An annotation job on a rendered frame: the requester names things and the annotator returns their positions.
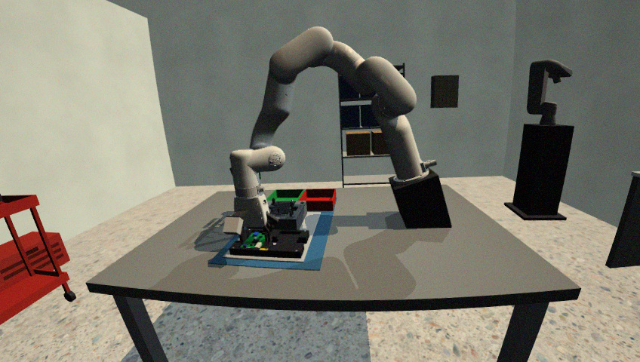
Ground green circuit board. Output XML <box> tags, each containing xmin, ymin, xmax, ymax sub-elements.
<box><xmin>240</xmin><ymin>232</ymin><xmax>265</xmax><ymax>248</ymax></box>

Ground green bin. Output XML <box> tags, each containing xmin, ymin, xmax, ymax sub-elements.
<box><xmin>266</xmin><ymin>189</ymin><xmax>305</xmax><ymax>201</ymax></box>

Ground red bin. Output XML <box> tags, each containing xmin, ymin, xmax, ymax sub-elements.
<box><xmin>299</xmin><ymin>189</ymin><xmax>336</xmax><ymax>211</ymax></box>

